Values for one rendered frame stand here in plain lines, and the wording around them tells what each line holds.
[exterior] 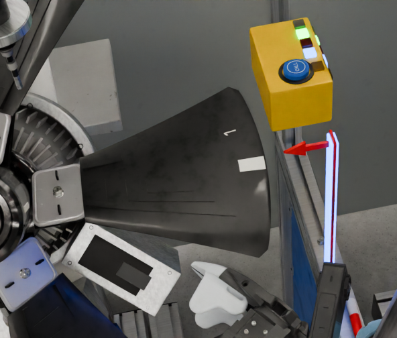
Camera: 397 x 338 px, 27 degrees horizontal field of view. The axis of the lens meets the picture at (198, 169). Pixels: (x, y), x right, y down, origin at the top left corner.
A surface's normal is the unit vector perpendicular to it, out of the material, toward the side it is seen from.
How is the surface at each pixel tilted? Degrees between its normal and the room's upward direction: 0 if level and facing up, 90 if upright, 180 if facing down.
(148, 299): 50
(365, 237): 0
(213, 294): 7
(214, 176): 16
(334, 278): 9
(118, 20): 90
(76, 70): 0
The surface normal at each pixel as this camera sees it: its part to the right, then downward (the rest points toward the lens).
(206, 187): -0.02, -0.43
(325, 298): -0.22, -0.57
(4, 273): 0.71, -0.27
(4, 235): 0.06, 0.15
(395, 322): -0.91, 0.25
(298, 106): 0.16, 0.74
